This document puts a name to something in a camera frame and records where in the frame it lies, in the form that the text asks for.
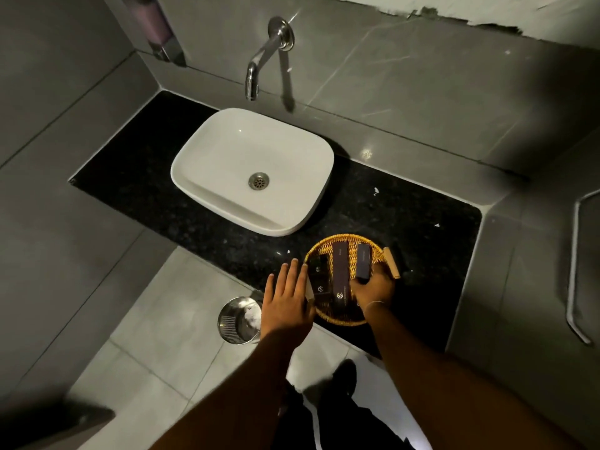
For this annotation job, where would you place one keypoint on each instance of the person's left hand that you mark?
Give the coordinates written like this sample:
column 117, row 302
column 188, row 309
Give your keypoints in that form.
column 284, row 313

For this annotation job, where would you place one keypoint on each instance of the person's right hand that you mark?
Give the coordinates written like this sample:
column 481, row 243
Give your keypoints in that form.
column 375, row 292

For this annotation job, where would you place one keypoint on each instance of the person's right thumb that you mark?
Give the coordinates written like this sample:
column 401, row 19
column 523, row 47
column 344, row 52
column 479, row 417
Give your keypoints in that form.
column 356, row 288

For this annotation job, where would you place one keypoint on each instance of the person's left middle finger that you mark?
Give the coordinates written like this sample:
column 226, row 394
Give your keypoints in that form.
column 291, row 278

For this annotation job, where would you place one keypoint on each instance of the person's left little finger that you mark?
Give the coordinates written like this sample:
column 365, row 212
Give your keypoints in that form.
column 268, row 290

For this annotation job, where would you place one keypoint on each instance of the short dark toiletry box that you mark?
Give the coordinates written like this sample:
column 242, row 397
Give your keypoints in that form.
column 363, row 260

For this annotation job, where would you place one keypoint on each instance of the person's right forearm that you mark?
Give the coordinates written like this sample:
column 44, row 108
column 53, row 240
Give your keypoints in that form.
column 450, row 388

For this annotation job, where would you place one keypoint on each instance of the person's left forearm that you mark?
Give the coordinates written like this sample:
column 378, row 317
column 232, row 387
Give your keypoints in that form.
column 243, row 398

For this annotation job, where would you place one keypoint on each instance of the long dark toiletry box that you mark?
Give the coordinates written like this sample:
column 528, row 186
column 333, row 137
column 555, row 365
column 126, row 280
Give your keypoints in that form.
column 341, row 267

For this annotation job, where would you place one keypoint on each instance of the black toiletry box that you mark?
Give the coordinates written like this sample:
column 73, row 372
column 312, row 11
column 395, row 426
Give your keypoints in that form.
column 319, row 276

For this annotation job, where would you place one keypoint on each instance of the round wicker tray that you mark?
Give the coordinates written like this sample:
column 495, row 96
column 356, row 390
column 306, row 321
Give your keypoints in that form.
column 328, row 318

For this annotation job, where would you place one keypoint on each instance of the beige wooden toiletry item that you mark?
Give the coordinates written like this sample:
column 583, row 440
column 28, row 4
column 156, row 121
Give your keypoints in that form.
column 392, row 263

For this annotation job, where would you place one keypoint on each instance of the steel trash bin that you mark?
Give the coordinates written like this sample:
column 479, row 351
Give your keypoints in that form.
column 236, row 321

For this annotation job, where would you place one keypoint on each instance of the black shoe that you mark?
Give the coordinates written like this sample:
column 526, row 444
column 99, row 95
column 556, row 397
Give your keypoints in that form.
column 343, row 377

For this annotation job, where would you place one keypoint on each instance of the chrome sink drain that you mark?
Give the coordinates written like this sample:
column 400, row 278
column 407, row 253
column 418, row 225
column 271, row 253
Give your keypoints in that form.
column 258, row 181

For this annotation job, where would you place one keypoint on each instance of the white ceramic sink basin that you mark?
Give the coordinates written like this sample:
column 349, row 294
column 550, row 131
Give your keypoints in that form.
column 234, row 154

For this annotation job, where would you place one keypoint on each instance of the black trousers with white stripe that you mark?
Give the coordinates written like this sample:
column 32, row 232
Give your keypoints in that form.
column 347, row 426

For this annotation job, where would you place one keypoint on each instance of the chrome towel rail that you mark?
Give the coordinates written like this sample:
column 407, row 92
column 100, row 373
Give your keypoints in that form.
column 573, row 257

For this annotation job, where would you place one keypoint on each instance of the chrome wall faucet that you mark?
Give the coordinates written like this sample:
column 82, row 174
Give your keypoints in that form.
column 267, row 49

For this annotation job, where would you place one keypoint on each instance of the wall soap dispenser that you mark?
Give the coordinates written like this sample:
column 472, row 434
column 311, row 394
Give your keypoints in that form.
column 157, row 28

